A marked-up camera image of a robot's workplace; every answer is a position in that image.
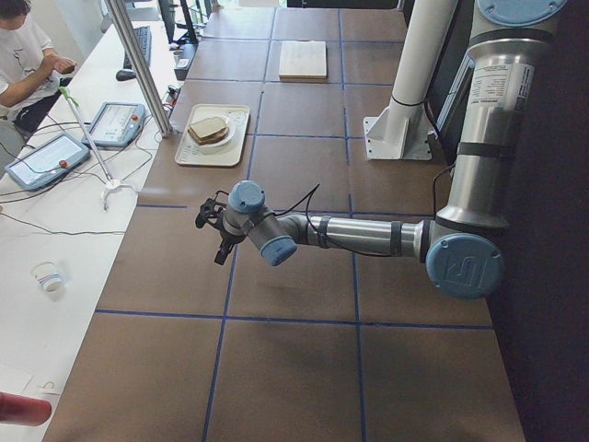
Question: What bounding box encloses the teach pendant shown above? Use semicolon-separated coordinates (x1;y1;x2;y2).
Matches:
5;133;90;191
87;102;146;150

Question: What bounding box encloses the white round plate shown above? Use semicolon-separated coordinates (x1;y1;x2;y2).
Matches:
188;116;236;148

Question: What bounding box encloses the reacher grabber stick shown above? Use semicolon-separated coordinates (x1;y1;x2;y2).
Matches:
59;87;138;211

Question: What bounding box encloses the black keyboard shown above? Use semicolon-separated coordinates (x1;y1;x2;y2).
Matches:
133;26;152;65

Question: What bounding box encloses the wooden cutting board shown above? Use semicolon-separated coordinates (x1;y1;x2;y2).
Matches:
279;41;328;81

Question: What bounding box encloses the white bread slice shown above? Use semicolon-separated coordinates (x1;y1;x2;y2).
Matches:
188;117;228;138

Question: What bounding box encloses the aluminium frame post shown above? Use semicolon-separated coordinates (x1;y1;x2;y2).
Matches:
105;0;173;138

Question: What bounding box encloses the red cylinder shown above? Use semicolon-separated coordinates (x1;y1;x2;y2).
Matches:
0;392;52;426

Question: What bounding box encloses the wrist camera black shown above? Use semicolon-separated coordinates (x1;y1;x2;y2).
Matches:
195;191;227;231

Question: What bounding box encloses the camera black cable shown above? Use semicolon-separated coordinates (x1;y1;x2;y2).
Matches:
257;182;406;257

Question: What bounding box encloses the computer mouse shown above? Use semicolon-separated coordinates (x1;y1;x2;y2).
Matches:
115;69;136;82

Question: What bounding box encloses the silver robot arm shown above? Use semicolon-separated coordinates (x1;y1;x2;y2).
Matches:
209;1;566;299

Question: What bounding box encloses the bread with fried egg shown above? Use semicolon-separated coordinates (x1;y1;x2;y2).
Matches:
193;131;229;145

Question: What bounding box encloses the seated person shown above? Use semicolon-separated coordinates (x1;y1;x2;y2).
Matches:
1;0;76;134

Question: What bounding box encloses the cream bear tray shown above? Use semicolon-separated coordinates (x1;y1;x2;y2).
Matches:
175;104;250;167

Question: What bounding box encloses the white mounting pillar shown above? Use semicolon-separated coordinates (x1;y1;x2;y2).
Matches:
364;0;457;161

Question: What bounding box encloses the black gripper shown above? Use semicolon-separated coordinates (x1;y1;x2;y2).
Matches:
214;227;244;264

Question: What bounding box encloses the far teach pendant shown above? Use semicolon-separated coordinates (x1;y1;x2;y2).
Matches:
87;102;146;150

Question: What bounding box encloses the paper cup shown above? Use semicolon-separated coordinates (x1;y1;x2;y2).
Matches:
30;262;64;293

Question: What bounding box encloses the near teach pendant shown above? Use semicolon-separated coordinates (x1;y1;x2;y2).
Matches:
5;133;90;191

